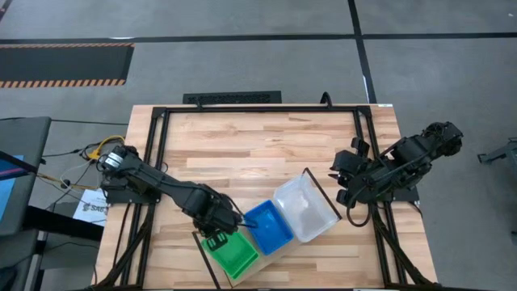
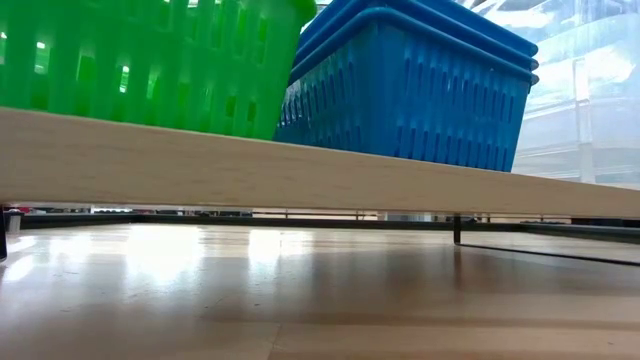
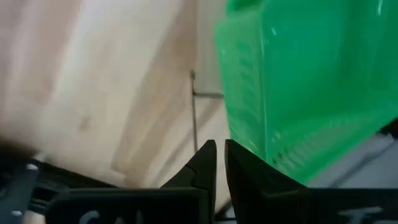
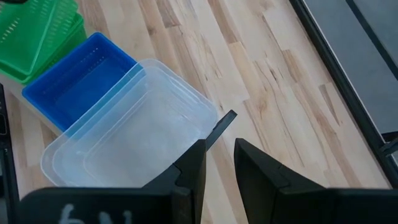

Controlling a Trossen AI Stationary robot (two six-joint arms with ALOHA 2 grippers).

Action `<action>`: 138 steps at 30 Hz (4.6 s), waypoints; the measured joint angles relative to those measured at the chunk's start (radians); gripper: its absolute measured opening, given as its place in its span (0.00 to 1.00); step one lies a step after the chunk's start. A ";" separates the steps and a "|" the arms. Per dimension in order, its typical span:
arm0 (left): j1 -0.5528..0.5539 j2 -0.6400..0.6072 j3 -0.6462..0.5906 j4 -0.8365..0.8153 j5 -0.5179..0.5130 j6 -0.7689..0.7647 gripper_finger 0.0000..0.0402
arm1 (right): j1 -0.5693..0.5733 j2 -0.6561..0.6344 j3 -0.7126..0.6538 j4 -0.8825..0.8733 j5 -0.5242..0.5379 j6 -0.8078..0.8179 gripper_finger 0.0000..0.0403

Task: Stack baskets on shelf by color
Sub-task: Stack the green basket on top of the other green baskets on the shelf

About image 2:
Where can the clear plastic bin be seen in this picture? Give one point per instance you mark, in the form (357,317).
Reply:
(600,45)
(590,100)

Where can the small white container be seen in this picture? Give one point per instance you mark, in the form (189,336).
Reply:
(15,222)

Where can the wooden shelf board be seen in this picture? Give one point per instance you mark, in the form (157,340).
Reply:
(200,170)

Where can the green slotted plastic basket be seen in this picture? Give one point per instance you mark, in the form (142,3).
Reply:
(150,75)

